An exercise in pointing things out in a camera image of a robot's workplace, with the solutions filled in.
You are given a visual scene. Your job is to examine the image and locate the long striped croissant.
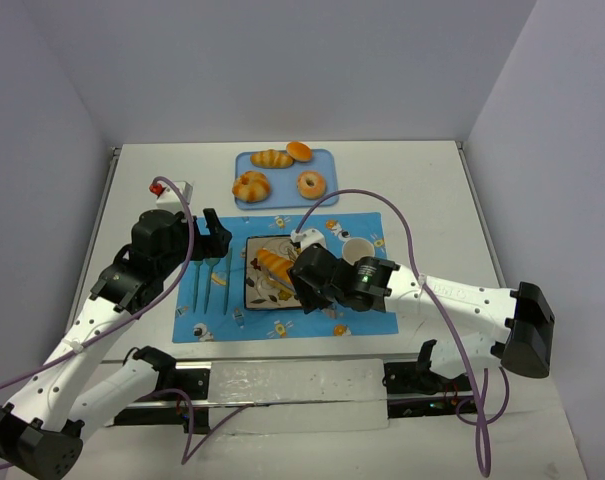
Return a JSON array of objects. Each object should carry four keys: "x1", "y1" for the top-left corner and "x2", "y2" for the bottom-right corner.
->
[{"x1": 256, "y1": 248, "x2": 293, "y2": 287}]

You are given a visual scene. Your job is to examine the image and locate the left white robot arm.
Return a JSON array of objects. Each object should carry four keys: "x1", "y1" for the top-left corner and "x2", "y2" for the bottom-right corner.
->
[{"x1": 0, "y1": 208, "x2": 232, "y2": 479}]

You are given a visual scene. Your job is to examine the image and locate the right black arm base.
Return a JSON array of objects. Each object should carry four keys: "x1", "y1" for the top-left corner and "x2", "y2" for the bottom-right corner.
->
[{"x1": 382, "y1": 362, "x2": 477, "y2": 419}]

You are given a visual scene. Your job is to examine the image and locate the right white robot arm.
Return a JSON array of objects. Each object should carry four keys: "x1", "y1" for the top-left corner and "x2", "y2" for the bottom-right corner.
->
[{"x1": 288, "y1": 244, "x2": 555, "y2": 379}]

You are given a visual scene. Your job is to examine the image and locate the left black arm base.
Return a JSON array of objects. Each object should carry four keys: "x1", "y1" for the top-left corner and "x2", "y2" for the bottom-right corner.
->
[{"x1": 113, "y1": 366, "x2": 210, "y2": 434}]

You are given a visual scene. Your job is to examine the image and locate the round twisted bread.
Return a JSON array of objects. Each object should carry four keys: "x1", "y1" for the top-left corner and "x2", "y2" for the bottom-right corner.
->
[{"x1": 232, "y1": 171, "x2": 271, "y2": 203}]

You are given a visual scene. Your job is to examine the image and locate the teal fork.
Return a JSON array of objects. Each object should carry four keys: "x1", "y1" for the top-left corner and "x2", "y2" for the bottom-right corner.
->
[{"x1": 191, "y1": 260, "x2": 204, "y2": 313}]

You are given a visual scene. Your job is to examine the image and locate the teal knife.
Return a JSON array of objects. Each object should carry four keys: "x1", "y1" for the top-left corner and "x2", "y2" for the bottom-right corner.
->
[{"x1": 223, "y1": 247, "x2": 233, "y2": 316}]

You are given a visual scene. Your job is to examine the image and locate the cream yellow mug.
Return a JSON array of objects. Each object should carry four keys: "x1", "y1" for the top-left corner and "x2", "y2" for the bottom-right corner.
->
[{"x1": 342, "y1": 237, "x2": 375, "y2": 265}]

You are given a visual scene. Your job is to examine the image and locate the blue cartoon placemat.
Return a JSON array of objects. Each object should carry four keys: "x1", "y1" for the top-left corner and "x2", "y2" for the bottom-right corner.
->
[{"x1": 172, "y1": 212, "x2": 399, "y2": 344}]

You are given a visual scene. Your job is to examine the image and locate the square floral ceramic plate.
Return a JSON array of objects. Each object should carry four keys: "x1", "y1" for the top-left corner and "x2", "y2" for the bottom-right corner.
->
[{"x1": 244, "y1": 236, "x2": 301, "y2": 310}]

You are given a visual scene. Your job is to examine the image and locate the light blue tray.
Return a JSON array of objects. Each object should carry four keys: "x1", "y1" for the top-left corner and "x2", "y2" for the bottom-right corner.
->
[{"x1": 235, "y1": 149, "x2": 338, "y2": 210}]

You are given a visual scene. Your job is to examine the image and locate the small croissant back left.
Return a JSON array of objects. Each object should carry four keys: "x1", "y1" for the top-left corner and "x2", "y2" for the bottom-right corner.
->
[{"x1": 250, "y1": 149, "x2": 294, "y2": 169}]

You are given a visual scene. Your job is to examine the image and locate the round orange bun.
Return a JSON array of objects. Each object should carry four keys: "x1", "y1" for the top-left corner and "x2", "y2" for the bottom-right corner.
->
[{"x1": 286, "y1": 141, "x2": 313, "y2": 163}]

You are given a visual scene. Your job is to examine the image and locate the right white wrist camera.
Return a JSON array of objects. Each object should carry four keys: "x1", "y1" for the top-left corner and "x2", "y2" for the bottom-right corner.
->
[{"x1": 290, "y1": 228, "x2": 327, "y2": 251}]

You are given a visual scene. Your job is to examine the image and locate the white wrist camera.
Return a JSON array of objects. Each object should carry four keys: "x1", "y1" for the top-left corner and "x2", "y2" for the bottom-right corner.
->
[
  {"x1": 290, "y1": 228, "x2": 327, "y2": 251},
  {"x1": 149, "y1": 181, "x2": 193, "y2": 214}
]

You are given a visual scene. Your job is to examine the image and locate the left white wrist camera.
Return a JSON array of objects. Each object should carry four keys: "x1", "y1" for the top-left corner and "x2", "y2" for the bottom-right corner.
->
[{"x1": 149, "y1": 181, "x2": 193, "y2": 214}]

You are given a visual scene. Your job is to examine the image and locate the glazed ring donut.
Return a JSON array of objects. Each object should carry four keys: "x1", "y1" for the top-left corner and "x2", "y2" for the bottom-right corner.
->
[{"x1": 296, "y1": 171, "x2": 327, "y2": 200}]

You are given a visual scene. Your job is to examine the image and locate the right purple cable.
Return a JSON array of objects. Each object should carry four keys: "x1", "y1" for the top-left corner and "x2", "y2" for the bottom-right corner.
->
[{"x1": 296, "y1": 188, "x2": 510, "y2": 478}]

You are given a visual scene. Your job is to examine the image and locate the purple cable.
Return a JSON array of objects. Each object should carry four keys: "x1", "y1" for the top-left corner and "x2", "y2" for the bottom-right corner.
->
[
  {"x1": 296, "y1": 188, "x2": 510, "y2": 478},
  {"x1": 0, "y1": 175, "x2": 248, "y2": 476}
]

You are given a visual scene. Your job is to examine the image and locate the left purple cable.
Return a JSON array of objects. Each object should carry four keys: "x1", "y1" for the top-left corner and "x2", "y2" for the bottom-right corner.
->
[{"x1": 0, "y1": 175, "x2": 248, "y2": 476}]

